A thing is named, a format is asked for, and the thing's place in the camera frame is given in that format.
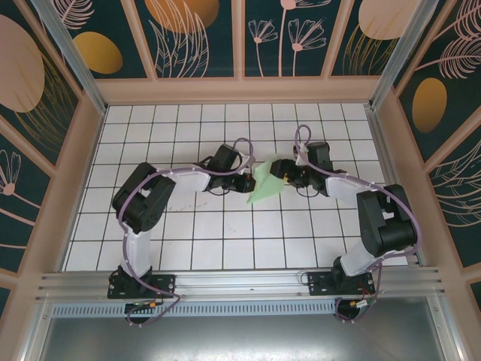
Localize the light green cloth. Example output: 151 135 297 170
246 153 286 206

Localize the grey metal sheet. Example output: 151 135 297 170
37 315 448 361

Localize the small circuit board with connector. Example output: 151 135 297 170
126 299 162 313
347 299 378 313

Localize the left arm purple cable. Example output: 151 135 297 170
116 138 256 326

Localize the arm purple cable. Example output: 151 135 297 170
116 138 256 326
294 123 420 324

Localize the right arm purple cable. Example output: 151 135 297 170
294 123 420 324

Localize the aluminium side rail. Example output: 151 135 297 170
366 107 428 267

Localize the long aluminium mounting rail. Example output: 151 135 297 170
35 265 446 305

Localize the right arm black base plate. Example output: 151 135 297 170
307 270 375 296

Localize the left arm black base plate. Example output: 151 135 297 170
107 273 177 300

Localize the grey slotted cable duct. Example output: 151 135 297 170
52 302 429 317

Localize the aluminium frame post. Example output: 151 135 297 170
29 0 109 116
368 0 440 111

